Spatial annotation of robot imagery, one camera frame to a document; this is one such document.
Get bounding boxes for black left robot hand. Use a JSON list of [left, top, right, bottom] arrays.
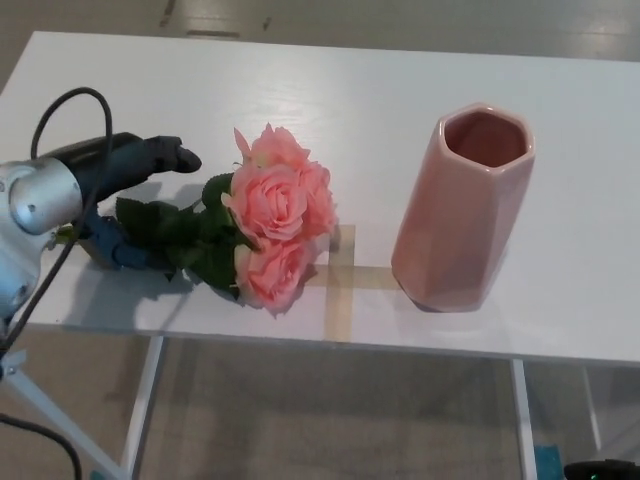
[[51, 131, 203, 272]]

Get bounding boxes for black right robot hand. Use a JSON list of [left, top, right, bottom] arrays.
[[563, 458, 640, 480]]

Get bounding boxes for pink artificial rose bouquet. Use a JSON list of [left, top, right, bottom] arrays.
[[52, 122, 339, 320]]

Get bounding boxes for pink faceted ceramic vase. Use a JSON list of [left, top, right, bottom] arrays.
[[390, 102, 538, 314]]

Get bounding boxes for teal floor marker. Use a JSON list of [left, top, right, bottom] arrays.
[[532, 443, 565, 480]]

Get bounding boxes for white metal table leg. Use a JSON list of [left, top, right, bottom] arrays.
[[510, 359, 539, 480], [581, 364, 605, 452], [119, 335, 167, 480]]

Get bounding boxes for long beige tape strip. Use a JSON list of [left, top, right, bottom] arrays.
[[323, 224, 357, 342]]

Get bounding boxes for short beige tape strip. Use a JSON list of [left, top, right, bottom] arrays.
[[313, 265, 402, 291]]

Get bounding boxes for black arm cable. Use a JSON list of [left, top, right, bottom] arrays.
[[0, 86, 113, 480]]

